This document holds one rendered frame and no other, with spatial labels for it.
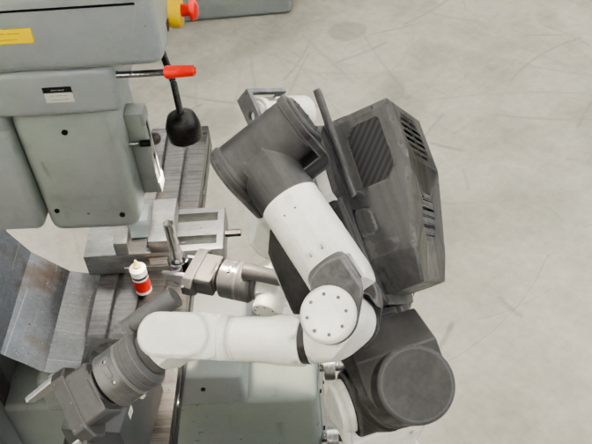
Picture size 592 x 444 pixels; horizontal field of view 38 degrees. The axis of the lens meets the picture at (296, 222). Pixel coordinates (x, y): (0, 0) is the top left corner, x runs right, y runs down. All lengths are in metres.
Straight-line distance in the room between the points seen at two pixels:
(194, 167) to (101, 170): 0.79
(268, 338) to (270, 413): 1.04
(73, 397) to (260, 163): 0.45
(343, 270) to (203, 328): 0.21
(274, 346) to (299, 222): 0.17
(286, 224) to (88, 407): 0.41
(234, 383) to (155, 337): 0.87
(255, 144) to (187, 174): 1.22
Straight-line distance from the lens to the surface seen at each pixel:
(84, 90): 1.58
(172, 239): 1.90
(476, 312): 3.31
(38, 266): 2.32
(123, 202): 1.78
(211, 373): 2.10
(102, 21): 1.48
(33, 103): 1.62
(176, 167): 2.49
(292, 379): 2.20
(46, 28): 1.51
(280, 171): 1.23
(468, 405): 3.07
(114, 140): 1.68
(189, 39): 4.80
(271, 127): 1.25
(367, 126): 1.37
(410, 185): 1.34
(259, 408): 2.21
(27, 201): 1.80
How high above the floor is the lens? 2.57
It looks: 45 degrees down
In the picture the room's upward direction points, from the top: 6 degrees counter-clockwise
